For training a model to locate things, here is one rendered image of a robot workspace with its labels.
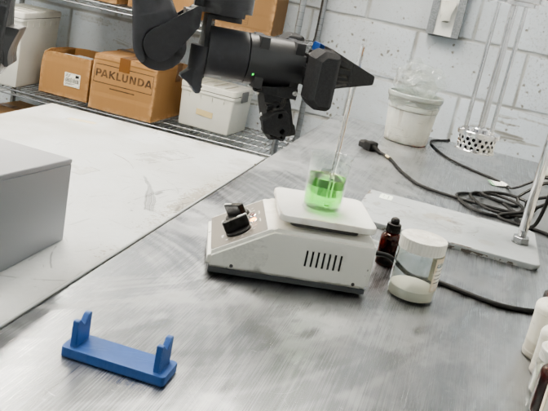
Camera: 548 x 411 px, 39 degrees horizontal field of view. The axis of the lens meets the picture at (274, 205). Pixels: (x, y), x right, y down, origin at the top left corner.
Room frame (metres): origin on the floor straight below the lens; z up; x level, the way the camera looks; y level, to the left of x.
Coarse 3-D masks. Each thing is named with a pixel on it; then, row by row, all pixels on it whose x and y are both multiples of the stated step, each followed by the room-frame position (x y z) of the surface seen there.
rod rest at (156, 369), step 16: (80, 320) 0.62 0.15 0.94; (80, 336) 0.62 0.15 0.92; (64, 352) 0.61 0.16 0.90; (80, 352) 0.61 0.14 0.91; (96, 352) 0.61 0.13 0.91; (112, 352) 0.62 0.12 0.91; (128, 352) 0.62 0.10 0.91; (144, 352) 0.63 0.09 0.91; (160, 352) 0.60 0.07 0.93; (112, 368) 0.60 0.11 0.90; (128, 368) 0.60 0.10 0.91; (144, 368) 0.60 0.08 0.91; (160, 368) 0.60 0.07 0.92; (176, 368) 0.62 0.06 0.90; (160, 384) 0.59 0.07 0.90
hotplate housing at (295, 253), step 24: (240, 240) 0.87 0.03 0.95; (264, 240) 0.87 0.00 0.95; (288, 240) 0.87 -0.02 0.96; (312, 240) 0.87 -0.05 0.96; (336, 240) 0.88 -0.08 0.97; (360, 240) 0.89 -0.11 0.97; (216, 264) 0.86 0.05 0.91; (240, 264) 0.86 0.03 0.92; (264, 264) 0.87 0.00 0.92; (288, 264) 0.87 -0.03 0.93; (312, 264) 0.88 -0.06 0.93; (336, 264) 0.88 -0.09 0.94; (360, 264) 0.88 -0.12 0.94; (336, 288) 0.88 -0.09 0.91; (360, 288) 0.89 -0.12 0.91
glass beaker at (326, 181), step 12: (312, 156) 0.92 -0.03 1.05; (324, 156) 0.95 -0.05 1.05; (348, 156) 0.94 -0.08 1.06; (312, 168) 0.92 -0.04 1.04; (324, 168) 0.91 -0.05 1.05; (336, 168) 0.90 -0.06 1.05; (348, 168) 0.92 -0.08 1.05; (312, 180) 0.91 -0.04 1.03; (324, 180) 0.90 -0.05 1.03; (336, 180) 0.90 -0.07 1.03; (312, 192) 0.91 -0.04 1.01; (324, 192) 0.90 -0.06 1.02; (336, 192) 0.91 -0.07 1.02; (312, 204) 0.91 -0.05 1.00; (324, 204) 0.90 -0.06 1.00; (336, 204) 0.91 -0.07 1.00
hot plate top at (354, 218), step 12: (276, 192) 0.96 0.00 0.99; (288, 192) 0.97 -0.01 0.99; (300, 192) 0.98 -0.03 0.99; (276, 204) 0.93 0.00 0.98; (288, 204) 0.92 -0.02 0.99; (300, 204) 0.93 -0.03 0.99; (348, 204) 0.98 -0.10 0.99; (360, 204) 0.99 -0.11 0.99; (288, 216) 0.88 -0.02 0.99; (300, 216) 0.88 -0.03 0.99; (312, 216) 0.89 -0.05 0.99; (324, 216) 0.90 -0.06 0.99; (336, 216) 0.91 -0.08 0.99; (348, 216) 0.92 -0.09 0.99; (360, 216) 0.93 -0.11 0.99; (336, 228) 0.88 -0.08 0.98; (348, 228) 0.88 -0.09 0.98; (360, 228) 0.89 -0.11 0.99; (372, 228) 0.89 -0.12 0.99
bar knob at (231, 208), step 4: (224, 204) 0.96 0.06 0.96; (228, 204) 0.96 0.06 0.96; (232, 204) 0.95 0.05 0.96; (236, 204) 0.95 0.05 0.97; (240, 204) 0.95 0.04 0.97; (228, 208) 0.96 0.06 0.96; (232, 208) 0.95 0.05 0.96; (236, 208) 0.95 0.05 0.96; (240, 208) 0.94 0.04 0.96; (244, 208) 0.95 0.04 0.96; (228, 212) 0.96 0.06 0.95; (232, 212) 0.95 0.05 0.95; (236, 212) 0.95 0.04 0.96; (240, 212) 0.94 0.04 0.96; (244, 212) 0.95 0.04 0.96; (248, 212) 0.95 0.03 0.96; (228, 216) 0.95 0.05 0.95; (232, 216) 0.95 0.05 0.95
